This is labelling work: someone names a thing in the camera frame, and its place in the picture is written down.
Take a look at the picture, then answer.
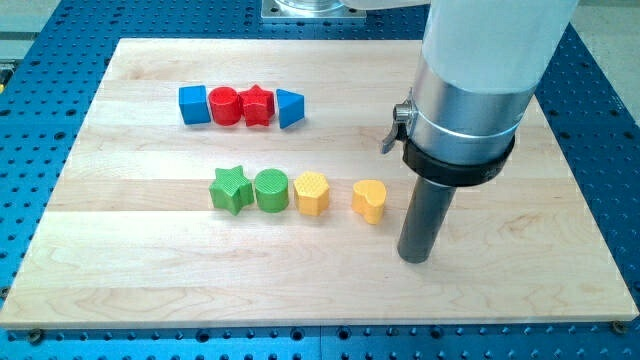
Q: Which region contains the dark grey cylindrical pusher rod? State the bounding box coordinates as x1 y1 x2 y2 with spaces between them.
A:
397 177 456 263

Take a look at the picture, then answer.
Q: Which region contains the silver clamp lever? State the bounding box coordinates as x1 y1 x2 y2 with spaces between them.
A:
380 99 416 154

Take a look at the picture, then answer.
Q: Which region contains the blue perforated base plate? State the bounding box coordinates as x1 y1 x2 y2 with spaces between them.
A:
1 1 639 359

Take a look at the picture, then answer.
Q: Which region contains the yellow heart block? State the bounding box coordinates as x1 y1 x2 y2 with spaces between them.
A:
351 179 387 225

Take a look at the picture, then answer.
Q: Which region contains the blue triangle block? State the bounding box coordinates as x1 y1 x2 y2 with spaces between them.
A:
276 89 305 129

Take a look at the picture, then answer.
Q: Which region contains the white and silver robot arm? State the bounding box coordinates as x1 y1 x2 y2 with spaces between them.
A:
382 0 578 166

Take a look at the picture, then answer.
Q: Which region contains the light wooden board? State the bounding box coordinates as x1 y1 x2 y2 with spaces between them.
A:
1 38 638 329

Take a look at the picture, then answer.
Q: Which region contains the red star block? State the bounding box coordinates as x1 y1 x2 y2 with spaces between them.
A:
238 85 275 127

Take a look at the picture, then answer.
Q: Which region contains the green star block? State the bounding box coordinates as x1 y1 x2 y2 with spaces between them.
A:
209 165 254 216

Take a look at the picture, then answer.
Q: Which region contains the blue cube block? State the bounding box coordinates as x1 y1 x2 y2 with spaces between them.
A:
178 85 211 125

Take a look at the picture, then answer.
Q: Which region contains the red cylinder block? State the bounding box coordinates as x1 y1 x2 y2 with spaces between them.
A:
208 86 242 126

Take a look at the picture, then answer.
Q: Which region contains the yellow hexagon block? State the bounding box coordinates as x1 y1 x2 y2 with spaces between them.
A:
294 171 330 216

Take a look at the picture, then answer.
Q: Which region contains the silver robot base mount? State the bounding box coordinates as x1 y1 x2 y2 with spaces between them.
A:
261 0 366 21

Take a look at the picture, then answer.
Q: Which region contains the green cylinder block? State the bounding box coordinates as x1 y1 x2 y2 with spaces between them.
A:
255 168 289 213

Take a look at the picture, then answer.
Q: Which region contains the black clamp ring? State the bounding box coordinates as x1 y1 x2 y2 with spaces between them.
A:
401 135 516 189

